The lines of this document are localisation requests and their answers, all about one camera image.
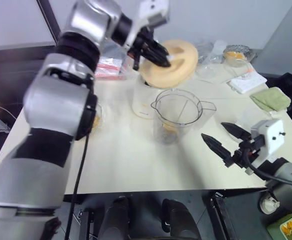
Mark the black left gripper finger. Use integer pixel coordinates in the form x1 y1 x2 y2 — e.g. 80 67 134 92
149 41 171 58
145 51 172 68

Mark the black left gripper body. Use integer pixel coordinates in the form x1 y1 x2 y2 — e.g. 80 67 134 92
127 27 156 71

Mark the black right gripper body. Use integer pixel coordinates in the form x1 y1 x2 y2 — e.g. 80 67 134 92
223 134 265 171

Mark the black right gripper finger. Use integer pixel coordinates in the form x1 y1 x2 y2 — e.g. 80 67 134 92
201 133 234 164
221 121 252 142

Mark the yellow round lid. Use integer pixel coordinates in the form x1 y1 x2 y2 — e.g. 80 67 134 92
138 39 200 89

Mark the white blender base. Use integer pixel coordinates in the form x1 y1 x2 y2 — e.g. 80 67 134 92
132 73 162 121

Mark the clear plastic measuring jug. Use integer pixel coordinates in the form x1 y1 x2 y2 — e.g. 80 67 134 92
150 88 217 146

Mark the green tray with orange food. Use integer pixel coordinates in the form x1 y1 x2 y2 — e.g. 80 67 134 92
266 213 292 238

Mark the zip bag with pink packets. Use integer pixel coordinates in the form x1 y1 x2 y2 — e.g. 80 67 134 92
95 55 127 82

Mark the plastic bag with silver contents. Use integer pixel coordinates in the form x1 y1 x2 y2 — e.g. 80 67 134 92
193 41 216 66

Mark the green folded cloth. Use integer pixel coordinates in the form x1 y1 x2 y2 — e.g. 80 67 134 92
250 86 292 116

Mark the clear plastic cup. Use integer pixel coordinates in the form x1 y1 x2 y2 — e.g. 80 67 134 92
195 63 226 81

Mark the white round device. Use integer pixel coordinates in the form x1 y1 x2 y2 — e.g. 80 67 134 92
259 191 281 215

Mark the clear plastic bottle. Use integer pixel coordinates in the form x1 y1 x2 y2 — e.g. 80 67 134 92
211 39 227 59

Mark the glass bowl with orange pieces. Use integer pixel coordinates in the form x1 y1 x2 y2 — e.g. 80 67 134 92
222 44 257 68

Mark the wavy clear glass bowl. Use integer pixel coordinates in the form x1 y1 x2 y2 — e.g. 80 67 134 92
91 102 105 131

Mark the dark rounded shape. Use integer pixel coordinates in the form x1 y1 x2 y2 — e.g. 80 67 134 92
102 196 131 240
161 198 199 240

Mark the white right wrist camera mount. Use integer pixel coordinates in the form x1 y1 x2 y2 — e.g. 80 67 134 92
250 118 286 155

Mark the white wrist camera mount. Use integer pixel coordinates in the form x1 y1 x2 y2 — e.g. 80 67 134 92
125 0 171 46
250 118 286 155

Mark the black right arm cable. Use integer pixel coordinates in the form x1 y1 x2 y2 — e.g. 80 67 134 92
242 147 292 189

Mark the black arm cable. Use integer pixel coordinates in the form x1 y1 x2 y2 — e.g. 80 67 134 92
242 147 292 189
64 132 90 240

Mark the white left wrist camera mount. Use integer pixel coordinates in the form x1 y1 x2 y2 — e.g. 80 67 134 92
125 0 171 46

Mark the black table frame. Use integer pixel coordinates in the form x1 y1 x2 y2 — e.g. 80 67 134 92
205 191 236 240

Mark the dark slanted post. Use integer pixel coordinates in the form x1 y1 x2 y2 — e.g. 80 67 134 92
35 0 62 48

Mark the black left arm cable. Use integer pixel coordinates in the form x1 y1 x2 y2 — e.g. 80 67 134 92
64 132 90 240

